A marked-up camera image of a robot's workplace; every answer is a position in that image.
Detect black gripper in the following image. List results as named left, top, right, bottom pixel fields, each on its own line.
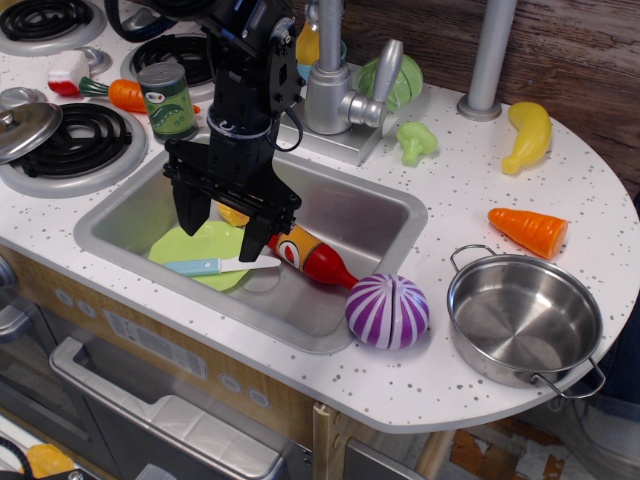
left=164, top=120, right=301, bottom=262

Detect green toy broccoli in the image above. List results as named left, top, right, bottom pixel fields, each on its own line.
left=396, top=122, right=438, bottom=166

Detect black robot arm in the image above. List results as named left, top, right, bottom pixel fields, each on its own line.
left=104, top=1, right=303, bottom=262

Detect silver pot lid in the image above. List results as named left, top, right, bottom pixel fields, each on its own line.
left=1, top=102, right=63, bottom=164

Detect stainless steel pan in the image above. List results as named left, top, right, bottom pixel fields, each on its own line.
left=446, top=247, right=606, bottom=399

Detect yellow toy corn piece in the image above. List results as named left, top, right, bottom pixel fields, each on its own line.
left=216, top=202, right=250, bottom=228

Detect green toy plate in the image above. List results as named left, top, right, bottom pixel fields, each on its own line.
left=147, top=221, right=244, bottom=264

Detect red toy ketchup bottle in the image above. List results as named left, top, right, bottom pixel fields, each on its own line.
left=267, top=226, right=358, bottom=290

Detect silver sink basin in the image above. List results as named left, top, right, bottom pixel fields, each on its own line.
left=74, top=153, right=428, bottom=354

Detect green peas toy can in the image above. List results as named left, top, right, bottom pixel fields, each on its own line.
left=137, top=62, right=198, bottom=143

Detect silver toy faucet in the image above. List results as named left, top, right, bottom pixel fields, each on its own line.
left=279, top=0, right=403, bottom=166

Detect front left black burner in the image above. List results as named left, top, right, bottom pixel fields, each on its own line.
left=1, top=103, right=147, bottom=199

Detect black burner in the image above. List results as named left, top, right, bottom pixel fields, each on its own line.
left=1, top=103, right=147, bottom=199
left=1, top=1, right=106, bottom=57
left=120, top=33, right=214, bottom=103

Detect orange toy carrot with stem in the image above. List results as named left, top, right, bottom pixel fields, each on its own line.
left=79, top=77, right=200, bottom=115

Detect blue toy bowl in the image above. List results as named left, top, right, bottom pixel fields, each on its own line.
left=296, top=39, right=348, bottom=81

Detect back right black burner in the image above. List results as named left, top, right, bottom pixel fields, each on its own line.
left=120, top=33, right=214, bottom=103

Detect purple striped toy onion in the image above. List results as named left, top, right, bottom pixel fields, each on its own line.
left=345, top=274, right=430, bottom=350

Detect yellow toy squash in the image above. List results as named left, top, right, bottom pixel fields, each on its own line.
left=296, top=22, right=320, bottom=66

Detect silver stove knob middle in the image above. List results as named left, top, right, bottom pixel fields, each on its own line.
left=79, top=46, right=112, bottom=75

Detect silver stove knob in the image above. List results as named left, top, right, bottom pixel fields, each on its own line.
left=122, top=7, right=158, bottom=36
left=0, top=87, right=47, bottom=111
left=79, top=46, right=112, bottom=75

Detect red white toy block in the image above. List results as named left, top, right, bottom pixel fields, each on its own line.
left=47, top=50, right=90, bottom=96

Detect green toy cabbage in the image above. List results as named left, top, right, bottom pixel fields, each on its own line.
left=355, top=54, right=423, bottom=112

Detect silver stove knob left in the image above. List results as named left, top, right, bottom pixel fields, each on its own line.
left=0, top=87, right=47, bottom=111

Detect back left black burner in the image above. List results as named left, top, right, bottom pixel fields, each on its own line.
left=1, top=1, right=106, bottom=57

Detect grey vertical pole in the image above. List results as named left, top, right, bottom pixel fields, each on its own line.
left=457, top=0, right=517, bottom=122

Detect yellow object bottom left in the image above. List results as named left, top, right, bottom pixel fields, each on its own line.
left=26, top=444, right=75, bottom=479

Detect orange toy carrot half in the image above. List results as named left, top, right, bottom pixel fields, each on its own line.
left=487, top=208, right=569, bottom=260

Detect yellow toy banana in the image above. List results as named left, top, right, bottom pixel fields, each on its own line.
left=501, top=102, right=552, bottom=175

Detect blue handled toy knife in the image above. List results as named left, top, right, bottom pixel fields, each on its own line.
left=163, top=255, right=281, bottom=277

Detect silver oven door handle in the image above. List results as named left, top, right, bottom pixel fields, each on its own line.
left=49, top=337, right=289, bottom=479

